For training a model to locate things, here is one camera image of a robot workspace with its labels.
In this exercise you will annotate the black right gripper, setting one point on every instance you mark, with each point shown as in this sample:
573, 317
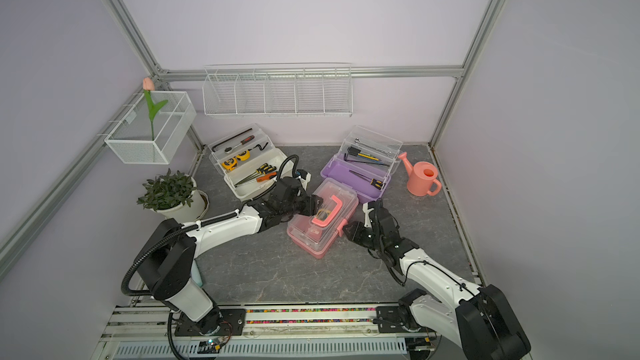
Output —
354, 231

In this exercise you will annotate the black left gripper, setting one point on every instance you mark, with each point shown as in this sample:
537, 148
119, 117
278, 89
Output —
311, 208

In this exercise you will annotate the pink toolbox with clear lid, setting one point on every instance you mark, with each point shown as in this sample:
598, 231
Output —
316, 234

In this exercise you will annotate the purple toolbox with clear lid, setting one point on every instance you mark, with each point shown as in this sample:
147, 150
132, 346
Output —
371, 143

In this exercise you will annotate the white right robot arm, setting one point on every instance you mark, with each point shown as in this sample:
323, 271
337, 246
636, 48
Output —
479, 319

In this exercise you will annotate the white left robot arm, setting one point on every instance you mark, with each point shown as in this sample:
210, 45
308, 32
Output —
163, 268

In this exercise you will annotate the orange black screwdriver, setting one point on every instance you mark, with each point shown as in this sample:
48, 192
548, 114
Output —
266, 177

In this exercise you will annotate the black yellow small screwdriver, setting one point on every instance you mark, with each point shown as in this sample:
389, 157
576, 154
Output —
378, 184

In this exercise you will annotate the white toolbox with clear tray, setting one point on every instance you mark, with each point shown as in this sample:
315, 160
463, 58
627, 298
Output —
264, 153

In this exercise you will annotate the yellow tape measure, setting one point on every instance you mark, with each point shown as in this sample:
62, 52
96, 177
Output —
243, 156
230, 164

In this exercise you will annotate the pink watering can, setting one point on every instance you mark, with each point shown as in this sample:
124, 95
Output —
422, 177

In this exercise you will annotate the black hex key holder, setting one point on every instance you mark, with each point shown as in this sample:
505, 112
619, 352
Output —
354, 152

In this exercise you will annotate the yellow hex key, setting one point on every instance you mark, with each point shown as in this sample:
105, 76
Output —
362, 155

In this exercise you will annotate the potted green plant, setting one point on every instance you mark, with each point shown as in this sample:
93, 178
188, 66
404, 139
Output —
174, 195

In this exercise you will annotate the pink artificial tulip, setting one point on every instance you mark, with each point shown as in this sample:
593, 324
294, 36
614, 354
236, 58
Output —
153, 107

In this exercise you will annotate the white wire wall shelf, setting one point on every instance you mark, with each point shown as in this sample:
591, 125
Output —
278, 90

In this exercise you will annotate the teal brush handle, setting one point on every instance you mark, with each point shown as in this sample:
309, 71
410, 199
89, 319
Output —
196, 275

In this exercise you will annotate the white wire basket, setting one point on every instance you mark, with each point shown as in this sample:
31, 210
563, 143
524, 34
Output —
130, 138

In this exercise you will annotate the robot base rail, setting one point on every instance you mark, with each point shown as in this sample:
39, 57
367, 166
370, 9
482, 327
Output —
149, 330

